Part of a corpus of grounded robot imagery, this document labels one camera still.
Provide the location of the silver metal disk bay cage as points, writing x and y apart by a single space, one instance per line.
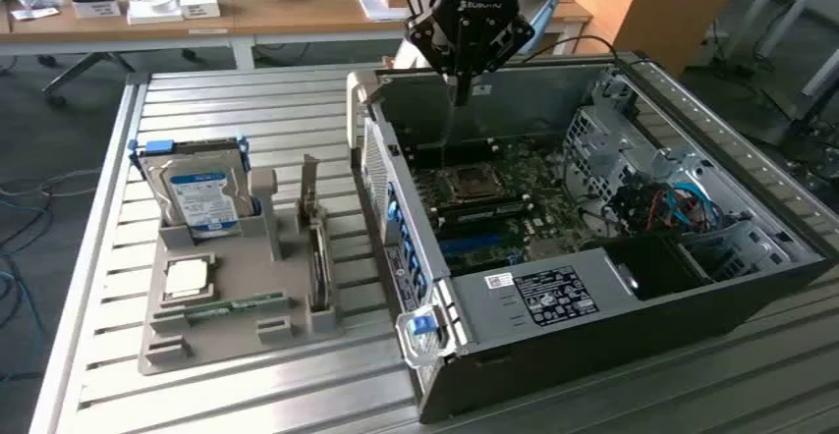
602 154

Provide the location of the small white box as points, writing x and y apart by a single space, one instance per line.
197 7

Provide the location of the silver CPU chip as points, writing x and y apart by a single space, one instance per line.
187 279

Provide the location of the grey parts rack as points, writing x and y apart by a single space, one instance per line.
262 277

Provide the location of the green motherboard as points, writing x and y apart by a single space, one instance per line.
557 208

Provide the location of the hard disk with blue rails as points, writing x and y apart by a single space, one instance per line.
196 198

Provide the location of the white box with black top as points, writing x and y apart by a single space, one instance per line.
95 4

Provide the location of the blue case latch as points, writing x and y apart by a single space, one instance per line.
419 327

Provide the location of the white card with red mark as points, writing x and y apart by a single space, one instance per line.
32 13

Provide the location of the silver chipset heatsink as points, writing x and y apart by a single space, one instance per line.
549 250

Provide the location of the flat white box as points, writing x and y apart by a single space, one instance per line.
153 17

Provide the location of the blue expansion slot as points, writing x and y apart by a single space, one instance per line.
474 246

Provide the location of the wooden cabinet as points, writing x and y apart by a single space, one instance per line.
654 12

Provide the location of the white table frame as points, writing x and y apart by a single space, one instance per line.
788 12

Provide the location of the wooden desk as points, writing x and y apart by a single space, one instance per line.
97 26

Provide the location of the black open PC case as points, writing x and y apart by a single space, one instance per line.
589 355

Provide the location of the stack of white papers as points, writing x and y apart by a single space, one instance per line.
376 7

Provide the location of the grey power supply unit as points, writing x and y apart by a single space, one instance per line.
498 316

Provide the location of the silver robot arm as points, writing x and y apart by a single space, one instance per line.
409 57

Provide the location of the metal CPU socket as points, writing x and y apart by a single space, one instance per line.
467 181

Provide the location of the graphics card with metal bracket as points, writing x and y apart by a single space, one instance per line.
319 267

